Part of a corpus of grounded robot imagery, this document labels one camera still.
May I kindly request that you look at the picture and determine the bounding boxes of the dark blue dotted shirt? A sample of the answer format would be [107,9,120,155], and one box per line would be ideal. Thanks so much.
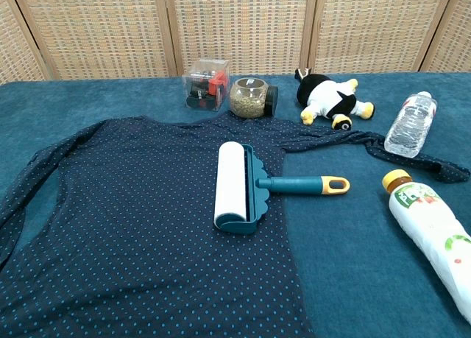
[0,111,471,338]

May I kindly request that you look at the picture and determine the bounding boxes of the teal lint roller yellow tip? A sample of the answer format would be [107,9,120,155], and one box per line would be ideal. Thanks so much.
[213,141,351,236]

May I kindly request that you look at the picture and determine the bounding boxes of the clear box red black items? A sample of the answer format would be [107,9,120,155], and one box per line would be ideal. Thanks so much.
[182,58,231,113]

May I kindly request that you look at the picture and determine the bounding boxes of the clear water bottle red label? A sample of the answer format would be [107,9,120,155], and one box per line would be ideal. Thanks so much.
[383,91,439,158]

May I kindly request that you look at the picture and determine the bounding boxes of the white drink bottle yellow cap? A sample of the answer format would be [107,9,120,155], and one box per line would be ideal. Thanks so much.
[381,169,471,315]

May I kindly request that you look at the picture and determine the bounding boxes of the black white penguin plush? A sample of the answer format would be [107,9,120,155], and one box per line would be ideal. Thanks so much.
[296,72,376,132]

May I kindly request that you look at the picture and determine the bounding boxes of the woven bamboo folding screen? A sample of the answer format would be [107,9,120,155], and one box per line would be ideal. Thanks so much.
[0,0,471,85]

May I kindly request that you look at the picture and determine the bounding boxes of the glass jar with seeds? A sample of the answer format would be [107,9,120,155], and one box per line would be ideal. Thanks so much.
[229,77,280,119]

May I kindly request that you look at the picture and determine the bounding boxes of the blue plush table cloth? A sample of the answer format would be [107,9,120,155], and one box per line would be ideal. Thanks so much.
[0,71,471,338]

